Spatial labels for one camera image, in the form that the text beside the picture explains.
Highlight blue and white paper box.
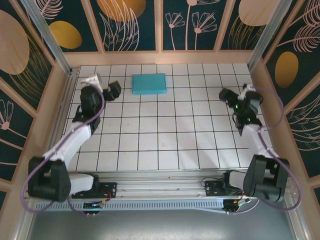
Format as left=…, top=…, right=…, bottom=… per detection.
left=131, top=72, right=168, bottom=96

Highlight small green controller board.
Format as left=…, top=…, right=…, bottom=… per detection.
left=83, top=201, right=105, bottom=210

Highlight grey metal sheet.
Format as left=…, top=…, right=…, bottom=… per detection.
left=14, top=209, right=308, bottom=240

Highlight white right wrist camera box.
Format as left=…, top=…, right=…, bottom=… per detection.
left=241, top=83, right=255, bottom=98

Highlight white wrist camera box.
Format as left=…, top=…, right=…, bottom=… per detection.
left=80, top=73, right=101, bottom=88
left=241, top=83, right=255, bottom=98

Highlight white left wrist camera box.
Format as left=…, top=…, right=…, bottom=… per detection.
left=80, top=73, right=101, bottom=88

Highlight aluminium side rail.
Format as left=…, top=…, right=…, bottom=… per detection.
left=37, top=66, right=81, bottom=181

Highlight wall panel oval and fern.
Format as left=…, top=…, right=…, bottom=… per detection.
left=264, top=0, right=320, bottom=108

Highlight wall panel pink leaves print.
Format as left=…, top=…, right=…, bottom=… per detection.
left=284, top=89, right=320, bottom=180

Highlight wall panel yellow oval print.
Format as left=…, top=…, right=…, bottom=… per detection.
left=37, top=0, right=105, bottom=54

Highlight wall panel pink flowers print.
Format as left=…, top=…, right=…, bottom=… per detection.
left=159, top=0, right=227, bottom=53

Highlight aluminium frame post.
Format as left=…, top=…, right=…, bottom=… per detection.
left=20, top=0, right=74, bottom=76
left=247, top=0, right=293, bottom=73

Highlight wall panel orange circle leaves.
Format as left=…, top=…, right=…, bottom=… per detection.
left=89, top=0, right=161, bottom=53

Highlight wall panel pale circle print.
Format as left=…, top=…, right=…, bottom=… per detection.
left=219, top=0, right=278, bottom=52

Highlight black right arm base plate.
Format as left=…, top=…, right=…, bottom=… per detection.
left=204, top=179, right=248, bottom=197

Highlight wall panel single flower print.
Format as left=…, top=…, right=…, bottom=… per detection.
left=0, top=82, right=35, bottom=181

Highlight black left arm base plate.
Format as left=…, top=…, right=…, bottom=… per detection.
left=71, top=181, right=118, bottom=200

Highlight small controller board with wires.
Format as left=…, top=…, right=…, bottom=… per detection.
left=223, top=199, right=251, bottom=212

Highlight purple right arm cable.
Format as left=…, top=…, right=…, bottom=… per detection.
left=226, top=85, right=301, bottom=215

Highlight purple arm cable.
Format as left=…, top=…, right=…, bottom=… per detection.
left=226, top=85, right=301, bottom=215
left=21, top=84, right=106, bottom=216

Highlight wall panel large pale disc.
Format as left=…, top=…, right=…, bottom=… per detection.
left=0, top=0, right=56, bottom=118

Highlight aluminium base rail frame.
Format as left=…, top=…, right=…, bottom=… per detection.
left=23, top=167, right=298, bottom=201

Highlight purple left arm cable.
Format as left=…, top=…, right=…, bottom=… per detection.
left=21, top=84, right=106, bottom=216

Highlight grey slotted cable duct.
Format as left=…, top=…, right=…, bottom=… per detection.
left=34, top=199, right=227, bottom=214

